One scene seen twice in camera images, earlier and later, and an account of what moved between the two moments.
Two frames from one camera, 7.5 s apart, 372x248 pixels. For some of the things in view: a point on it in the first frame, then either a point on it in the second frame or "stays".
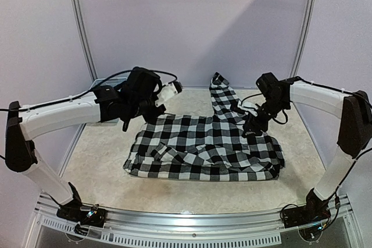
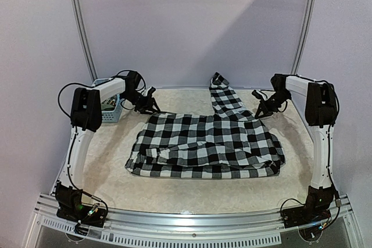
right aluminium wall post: [307, 26] stays
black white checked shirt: [211, 147] stays
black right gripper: [255, 118] -> [269, 105]
